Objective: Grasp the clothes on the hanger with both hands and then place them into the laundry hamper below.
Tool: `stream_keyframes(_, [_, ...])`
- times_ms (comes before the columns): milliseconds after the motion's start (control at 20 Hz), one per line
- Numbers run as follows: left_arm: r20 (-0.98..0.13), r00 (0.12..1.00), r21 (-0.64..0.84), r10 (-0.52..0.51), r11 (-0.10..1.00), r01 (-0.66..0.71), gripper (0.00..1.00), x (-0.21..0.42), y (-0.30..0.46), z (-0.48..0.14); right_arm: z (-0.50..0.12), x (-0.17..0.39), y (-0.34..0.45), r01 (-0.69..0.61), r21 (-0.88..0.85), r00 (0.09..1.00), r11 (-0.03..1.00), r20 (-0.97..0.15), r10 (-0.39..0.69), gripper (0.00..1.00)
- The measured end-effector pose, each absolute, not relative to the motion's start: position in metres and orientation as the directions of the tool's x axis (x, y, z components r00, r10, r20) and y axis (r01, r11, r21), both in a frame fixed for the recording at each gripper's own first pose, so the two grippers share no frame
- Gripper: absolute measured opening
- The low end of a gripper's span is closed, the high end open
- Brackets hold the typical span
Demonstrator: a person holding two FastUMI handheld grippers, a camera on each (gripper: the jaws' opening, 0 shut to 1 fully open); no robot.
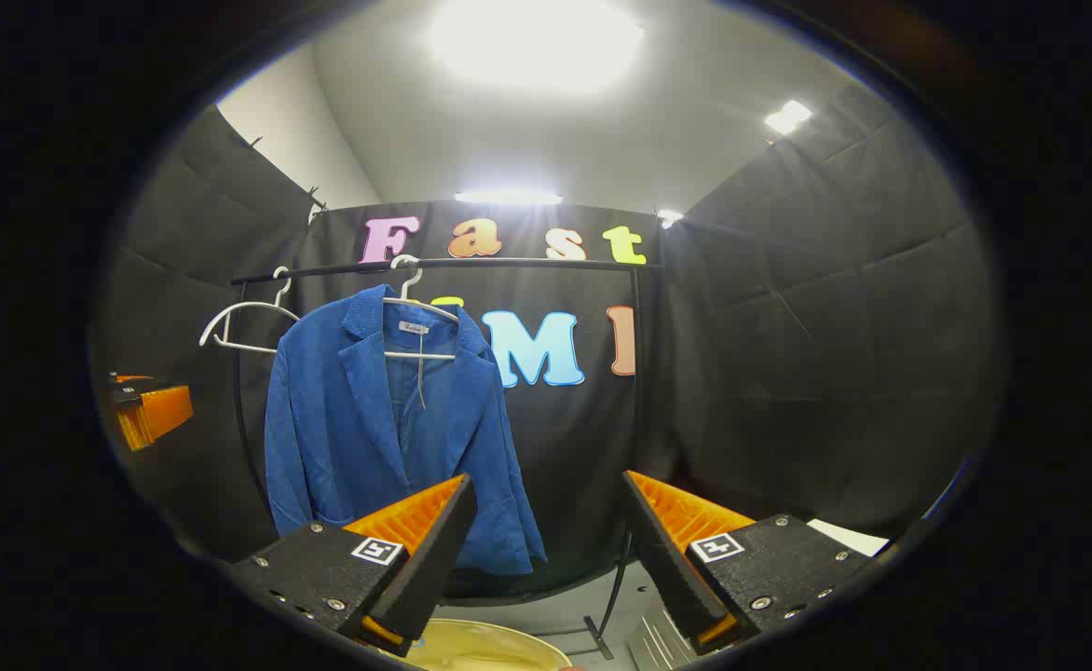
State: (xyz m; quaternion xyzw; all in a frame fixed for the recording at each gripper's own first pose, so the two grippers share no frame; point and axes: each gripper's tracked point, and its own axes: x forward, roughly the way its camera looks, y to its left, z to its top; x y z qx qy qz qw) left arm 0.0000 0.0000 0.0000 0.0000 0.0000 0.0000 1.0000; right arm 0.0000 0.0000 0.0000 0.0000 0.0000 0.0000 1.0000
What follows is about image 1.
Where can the black metal clothes rack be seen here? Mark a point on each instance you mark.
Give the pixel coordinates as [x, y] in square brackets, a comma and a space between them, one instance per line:
[527, 264]

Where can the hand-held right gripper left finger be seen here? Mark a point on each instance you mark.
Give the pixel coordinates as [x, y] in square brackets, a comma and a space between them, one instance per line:
[434, 559]

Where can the white plastic hanger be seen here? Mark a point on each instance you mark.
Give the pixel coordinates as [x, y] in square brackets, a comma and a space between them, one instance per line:
[248, 304]
[439, 355]

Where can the large ceiling light panel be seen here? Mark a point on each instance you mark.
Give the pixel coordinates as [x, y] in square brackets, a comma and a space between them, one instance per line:
[537, 42]

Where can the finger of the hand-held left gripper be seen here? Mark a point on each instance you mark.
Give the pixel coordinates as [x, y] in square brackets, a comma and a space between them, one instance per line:
[159, 415]
[141, 390]

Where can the long ceiling light strip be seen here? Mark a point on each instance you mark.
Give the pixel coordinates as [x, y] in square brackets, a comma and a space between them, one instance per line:
[509, 198]

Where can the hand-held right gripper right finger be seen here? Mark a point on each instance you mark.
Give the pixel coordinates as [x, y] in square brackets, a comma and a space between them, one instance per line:
[672, 568]

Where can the small ceiling light panel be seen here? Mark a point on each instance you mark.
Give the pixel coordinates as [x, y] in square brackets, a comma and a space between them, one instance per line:
[788, 117]
[670, 218]

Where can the grey ribbed panel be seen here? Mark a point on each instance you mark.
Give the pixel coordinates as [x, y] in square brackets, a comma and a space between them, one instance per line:
[658, 643]

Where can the beige laundry hamper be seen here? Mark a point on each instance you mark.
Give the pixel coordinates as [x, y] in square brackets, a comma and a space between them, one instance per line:
[490, 648]

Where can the white flat board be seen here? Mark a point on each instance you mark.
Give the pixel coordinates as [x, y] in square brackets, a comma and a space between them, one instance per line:
[849, 538]

